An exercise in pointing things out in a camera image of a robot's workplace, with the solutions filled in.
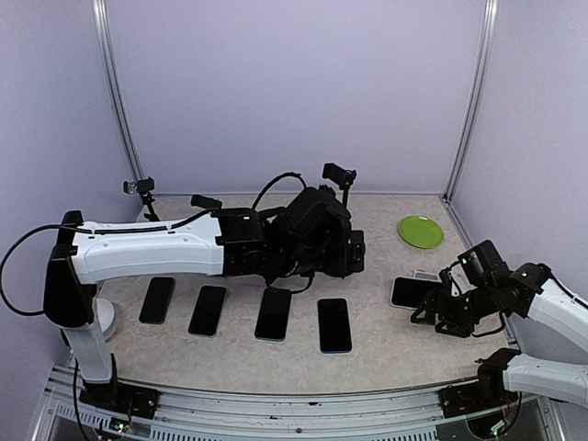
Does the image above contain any front aluminium rail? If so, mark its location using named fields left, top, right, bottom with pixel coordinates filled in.
left=26, top=366, right=567, bottom=440

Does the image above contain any left aluminium frame post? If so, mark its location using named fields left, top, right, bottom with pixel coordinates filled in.
left=92, top=0, right=145, bottom=181

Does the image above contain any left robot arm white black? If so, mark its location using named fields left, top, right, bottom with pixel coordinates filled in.
left=40, top=163, right=366, bottom=418

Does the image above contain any blue phone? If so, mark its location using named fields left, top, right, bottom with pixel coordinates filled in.
left=317, top=298, right=352, bottom=354

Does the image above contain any green plate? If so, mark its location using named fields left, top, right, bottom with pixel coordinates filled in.
left=398, top=215, right=445, bottom=250

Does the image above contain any white small phone stand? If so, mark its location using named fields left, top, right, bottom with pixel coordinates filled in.
left=412, top=270, right=440, bottom=281

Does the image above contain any black round-base stand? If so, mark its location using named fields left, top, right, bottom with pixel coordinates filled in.
left=190, top=194, right=222, bottom=211

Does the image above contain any aluminium frame post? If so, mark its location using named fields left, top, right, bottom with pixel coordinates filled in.
left=444, top=0, right=499, bottom=205
left=92, top=0, right=145, bottom=181

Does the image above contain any black phone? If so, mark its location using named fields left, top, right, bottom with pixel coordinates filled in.
left=139, top=277, right=175, bottom=324

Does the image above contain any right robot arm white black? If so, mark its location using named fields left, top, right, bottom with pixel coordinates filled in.
left=410, top=240, right=587, bottom=417

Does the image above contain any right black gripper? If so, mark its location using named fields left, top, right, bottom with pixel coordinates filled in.
left=412, top=281, right=499, bottom=337

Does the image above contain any white bowl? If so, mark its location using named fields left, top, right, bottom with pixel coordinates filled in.
left=96, top=299, right=118, bottom=341

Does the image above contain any right aluminium frame post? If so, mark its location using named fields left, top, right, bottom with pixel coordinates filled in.
left=444, top=0, right=499, bottom=205

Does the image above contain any landscape phone white case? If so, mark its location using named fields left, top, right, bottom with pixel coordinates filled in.
left=390, top=277, right=442, bottom=310

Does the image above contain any tall black phone stand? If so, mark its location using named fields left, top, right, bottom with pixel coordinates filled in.
left=123, top=176, right=160, bottom=221

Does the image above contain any phone with white edge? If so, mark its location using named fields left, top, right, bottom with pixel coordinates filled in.
left=187, top=286, right=227, bottom=337
left=254, top=288, right=292, bottom=342

